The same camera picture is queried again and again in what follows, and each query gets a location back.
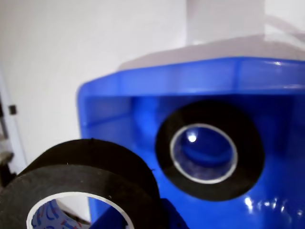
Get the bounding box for black tape roll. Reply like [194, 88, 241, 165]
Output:
[154, 100, 265, 202]
[0, 137, 162, 229]

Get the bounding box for blue plastic bin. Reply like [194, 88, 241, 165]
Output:
[75, 56, 305, 229]

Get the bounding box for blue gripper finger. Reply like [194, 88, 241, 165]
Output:
[91, 197, 189, 229]

